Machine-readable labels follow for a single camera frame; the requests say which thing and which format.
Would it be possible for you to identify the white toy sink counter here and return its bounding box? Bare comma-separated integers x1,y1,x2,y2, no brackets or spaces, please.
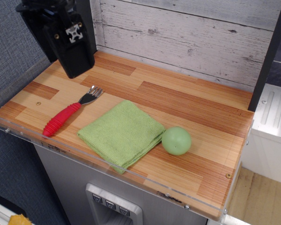
241,84,281,182

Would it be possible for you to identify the yellow object at corner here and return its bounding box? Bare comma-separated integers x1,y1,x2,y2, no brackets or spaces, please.
8,214,32,225

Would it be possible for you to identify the green cloth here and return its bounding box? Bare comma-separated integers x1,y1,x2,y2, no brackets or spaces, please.
77,100,165,174

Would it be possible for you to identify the green round fruit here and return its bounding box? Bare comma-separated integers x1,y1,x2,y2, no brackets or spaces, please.
162,127,192,156

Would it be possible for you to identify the dark right frame post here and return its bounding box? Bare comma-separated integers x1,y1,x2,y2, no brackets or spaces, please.
248,11,281,112

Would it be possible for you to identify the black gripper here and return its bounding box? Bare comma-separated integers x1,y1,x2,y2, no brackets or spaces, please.
16,0,95,79

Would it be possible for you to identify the silver toy dishwasher front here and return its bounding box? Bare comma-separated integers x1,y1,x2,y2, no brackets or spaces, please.
36,145,207,225

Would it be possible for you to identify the red handled metal fork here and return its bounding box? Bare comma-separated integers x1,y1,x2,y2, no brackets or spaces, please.
43,85,103,137

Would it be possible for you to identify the black white box corner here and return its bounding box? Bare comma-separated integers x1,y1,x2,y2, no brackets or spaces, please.
0,197,27,225

